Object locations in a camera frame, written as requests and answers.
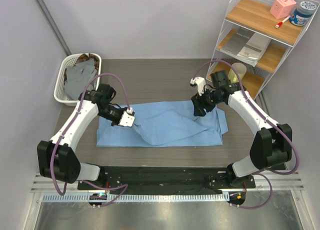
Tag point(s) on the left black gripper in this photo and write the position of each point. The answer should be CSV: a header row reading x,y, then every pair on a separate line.
x,y
122,109

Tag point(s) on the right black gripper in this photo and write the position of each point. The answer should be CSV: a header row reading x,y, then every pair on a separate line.
x,y
199,104

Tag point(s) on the light blue long sleeve shirt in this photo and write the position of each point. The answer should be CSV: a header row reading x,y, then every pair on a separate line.
x,y
165,124

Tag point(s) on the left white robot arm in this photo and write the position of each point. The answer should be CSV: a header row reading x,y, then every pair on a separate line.
x,y
62,146

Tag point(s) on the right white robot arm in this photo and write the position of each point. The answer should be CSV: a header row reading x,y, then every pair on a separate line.
x,y
272,141

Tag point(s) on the grey shirt in basket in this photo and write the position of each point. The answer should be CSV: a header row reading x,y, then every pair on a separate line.
x,y
78,76

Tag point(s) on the white laundry basket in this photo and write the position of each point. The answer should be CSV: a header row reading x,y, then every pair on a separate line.
x,y
59,92

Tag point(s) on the yellow translucent cup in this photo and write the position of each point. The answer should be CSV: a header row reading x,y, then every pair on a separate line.
x,y
238,68

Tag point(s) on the brown patterned garment in basket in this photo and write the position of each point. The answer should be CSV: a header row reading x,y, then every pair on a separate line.
x,y
86,57

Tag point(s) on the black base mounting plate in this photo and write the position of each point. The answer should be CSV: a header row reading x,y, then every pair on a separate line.
x,y
167,181

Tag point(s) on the grey booklet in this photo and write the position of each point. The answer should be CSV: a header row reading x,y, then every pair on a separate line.
x,y
246,46

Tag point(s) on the red white marker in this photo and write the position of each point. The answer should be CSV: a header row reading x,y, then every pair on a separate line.
x,y
283,21

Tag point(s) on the pink cube power strip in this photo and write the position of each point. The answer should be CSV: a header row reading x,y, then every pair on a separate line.
x,y
282,8

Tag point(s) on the blue white jar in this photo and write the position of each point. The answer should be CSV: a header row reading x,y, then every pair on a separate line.
x,y
302,13

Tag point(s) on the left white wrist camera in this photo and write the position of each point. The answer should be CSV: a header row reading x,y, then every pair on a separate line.
x,y
128,118

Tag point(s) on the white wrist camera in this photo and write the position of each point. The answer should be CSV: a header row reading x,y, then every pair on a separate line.
x,y
200,84
128,118

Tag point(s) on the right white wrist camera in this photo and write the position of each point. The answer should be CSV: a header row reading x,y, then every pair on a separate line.
x,y
200,84

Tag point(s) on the white slotted cable duct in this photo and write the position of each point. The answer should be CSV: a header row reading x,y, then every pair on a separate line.
x,y
97,197

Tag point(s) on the white wire wooden shelf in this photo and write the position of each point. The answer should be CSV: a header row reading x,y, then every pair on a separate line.
x,y
254,15

